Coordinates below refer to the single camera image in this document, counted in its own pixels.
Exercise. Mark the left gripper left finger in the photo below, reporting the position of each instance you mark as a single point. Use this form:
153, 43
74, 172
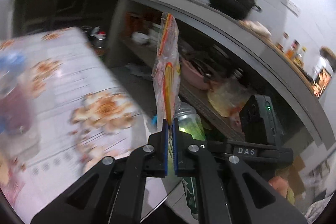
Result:
112, 191

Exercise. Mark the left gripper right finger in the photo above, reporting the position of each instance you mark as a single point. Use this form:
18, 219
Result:
227, 190

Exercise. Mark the clear orange plastic wrapper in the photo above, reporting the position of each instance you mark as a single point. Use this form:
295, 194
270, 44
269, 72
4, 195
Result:
166, 71

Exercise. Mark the floral tablecloth table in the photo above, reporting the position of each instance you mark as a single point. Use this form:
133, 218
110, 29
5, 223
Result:
58, 161

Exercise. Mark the pink plastic basin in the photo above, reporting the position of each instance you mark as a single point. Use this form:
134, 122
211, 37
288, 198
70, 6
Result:
192, 76

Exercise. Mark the cooking oil bottle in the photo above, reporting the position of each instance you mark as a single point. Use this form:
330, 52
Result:
97, 40

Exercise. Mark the white bowl stack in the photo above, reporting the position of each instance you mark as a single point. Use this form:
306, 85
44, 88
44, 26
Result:
140, 38

